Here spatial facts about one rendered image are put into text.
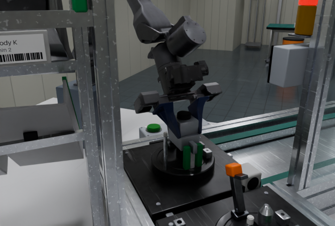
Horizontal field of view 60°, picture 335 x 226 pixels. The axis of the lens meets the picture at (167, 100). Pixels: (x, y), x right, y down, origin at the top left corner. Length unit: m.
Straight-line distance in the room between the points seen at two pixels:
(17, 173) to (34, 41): 0.68
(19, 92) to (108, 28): 3.10
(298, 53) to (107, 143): 0.37
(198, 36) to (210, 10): 7.34
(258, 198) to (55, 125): 0.38
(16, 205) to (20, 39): 0.58
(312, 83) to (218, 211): 0.28
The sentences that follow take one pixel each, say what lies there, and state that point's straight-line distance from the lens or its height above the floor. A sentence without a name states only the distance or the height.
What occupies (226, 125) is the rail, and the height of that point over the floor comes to 0.96.
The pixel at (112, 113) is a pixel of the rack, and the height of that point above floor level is 1.21.
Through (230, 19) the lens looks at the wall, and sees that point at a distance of 7.83.
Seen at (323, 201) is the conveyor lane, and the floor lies 0.91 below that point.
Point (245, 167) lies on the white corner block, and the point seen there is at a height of 0.99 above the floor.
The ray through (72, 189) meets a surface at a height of 0.86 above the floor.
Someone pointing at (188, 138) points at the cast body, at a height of 1.05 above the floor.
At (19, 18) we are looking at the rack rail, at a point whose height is 1.31.
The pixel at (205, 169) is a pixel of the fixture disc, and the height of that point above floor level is 0.99.
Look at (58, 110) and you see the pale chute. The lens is 0.43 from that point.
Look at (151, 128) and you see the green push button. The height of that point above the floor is 0.97.
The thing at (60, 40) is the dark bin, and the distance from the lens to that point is 0.39.
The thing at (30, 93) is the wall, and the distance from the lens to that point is 3.47.
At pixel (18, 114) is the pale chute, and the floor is 1.17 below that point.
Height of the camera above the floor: 1.32
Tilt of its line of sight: 20 degrees down
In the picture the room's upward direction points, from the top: straight up
